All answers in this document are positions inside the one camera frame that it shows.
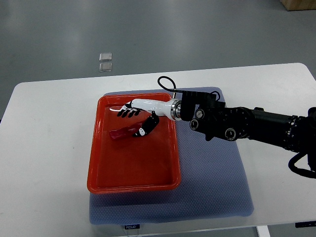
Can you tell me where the blue-grey foam mat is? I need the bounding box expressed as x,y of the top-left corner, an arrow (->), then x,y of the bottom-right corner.
88,86 -> 255,225

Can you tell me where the red pepper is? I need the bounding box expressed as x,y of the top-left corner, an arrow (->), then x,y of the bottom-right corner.
109,121 -> 144,140

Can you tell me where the black table label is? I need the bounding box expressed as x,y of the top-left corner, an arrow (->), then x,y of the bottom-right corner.
124,224 -> 140,230

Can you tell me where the cardboard box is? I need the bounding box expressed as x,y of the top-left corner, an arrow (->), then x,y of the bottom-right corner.
280,0 -> 316,11

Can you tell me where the white table leg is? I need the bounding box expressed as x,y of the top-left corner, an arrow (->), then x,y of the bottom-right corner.
256,226 -> 271,237

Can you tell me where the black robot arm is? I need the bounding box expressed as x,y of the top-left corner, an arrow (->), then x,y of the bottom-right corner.
118,90 -> 316,155

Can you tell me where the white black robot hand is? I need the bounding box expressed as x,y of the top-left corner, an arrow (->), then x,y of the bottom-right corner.
117,99 -> 181,137

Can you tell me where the red plastic tray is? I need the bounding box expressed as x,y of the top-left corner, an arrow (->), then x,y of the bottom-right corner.
87,92 -> 181,194

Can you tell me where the upper metal floor plate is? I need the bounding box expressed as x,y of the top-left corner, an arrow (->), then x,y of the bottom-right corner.
99,52 -> 112,62

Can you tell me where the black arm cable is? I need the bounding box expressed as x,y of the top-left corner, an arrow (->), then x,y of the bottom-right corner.
157,76 -> 221,102

